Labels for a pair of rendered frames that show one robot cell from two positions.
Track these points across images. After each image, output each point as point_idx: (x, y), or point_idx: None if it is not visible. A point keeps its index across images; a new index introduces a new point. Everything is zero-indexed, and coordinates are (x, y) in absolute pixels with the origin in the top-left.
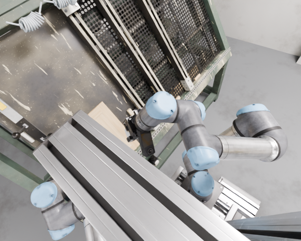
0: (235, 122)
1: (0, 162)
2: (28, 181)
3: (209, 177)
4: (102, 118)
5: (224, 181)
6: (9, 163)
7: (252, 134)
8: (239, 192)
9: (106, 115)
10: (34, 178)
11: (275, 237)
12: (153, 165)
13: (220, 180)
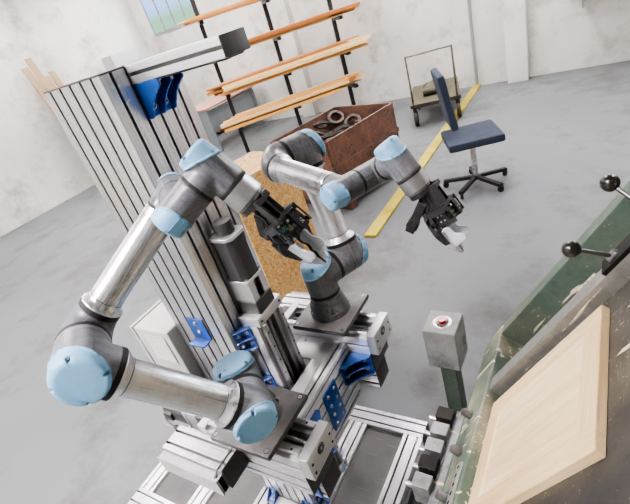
0: (121, 359)
1: None
2: (582, 240)
3: (219, 370)
4: (566, 429)
5: (211, 473)
6: None
7: (103, 331)
8: (189, 461)
9: (560, 449)
10: (593, 257)
11: (132, 114)
12: (169, 51)
13: (220, 470)
